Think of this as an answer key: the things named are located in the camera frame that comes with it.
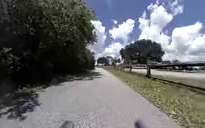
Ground wide grass field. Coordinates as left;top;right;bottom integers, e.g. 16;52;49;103
103;66;205;128

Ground grey paved path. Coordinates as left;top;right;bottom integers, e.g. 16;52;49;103
0;67;183;128

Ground robot's own part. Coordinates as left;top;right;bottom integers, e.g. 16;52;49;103
59;120;76;128
133;119;150;128

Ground pale grey road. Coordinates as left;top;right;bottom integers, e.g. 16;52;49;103
129;68;205;90

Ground long low shelter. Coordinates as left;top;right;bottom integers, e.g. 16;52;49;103
149;60;205;71

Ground dense row of trees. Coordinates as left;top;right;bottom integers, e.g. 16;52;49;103
0;0;98;101

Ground wooden post fence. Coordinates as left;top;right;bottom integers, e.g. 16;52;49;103
121;61;205;94

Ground round dark tree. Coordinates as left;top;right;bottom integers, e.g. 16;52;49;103
119;38;166;69

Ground small dark tree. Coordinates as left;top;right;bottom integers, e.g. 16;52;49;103
96;55;115;67

